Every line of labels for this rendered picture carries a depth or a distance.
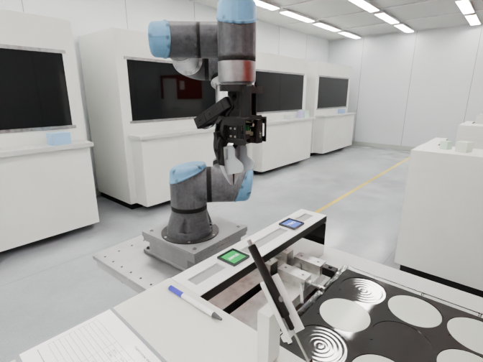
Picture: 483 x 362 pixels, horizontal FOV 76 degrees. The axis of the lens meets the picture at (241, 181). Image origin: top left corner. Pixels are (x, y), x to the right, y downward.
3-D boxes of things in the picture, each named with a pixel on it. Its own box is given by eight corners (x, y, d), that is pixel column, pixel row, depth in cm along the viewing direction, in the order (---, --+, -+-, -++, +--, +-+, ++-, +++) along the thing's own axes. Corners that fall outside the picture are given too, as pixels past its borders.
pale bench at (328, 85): (353, 147, 803) (361, 66, 749) (321, 158, 672) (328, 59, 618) (315, 143, 871) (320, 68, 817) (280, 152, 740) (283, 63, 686)
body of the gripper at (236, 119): (243, 149, 59) (244, 83, 56) (212, 144, 65) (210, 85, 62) (267, 144, 65) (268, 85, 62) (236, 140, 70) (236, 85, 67)
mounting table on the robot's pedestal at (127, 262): (95, 288, 107) (90, 254, 103) (191, 242, 140) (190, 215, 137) (183, 353, 80) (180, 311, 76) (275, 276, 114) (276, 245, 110)
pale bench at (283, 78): (313, 161, 643) (319, 58, 589) (260, 178, 512) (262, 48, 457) (270, 154, 711) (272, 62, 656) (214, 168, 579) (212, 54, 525)
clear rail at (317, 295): (348, 269, 82) (349, 264, 82) (264, 358, 54) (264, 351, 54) (343, 267, 83) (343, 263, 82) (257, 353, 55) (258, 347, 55)
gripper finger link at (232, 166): (238, 192, 64) (238, 147, 61) (218, 186, 67) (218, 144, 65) (249, 188, 66) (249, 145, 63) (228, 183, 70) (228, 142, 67)
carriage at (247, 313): (325, 279, 84) (326, 269, 84) (238, 363, 58) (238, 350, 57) (300, 268, 89) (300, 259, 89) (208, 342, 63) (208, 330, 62)
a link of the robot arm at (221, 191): (208, 205, 104) (205, 56, 113) (251, 203, 106) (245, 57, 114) (206, 201, 93) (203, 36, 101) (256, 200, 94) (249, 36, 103)
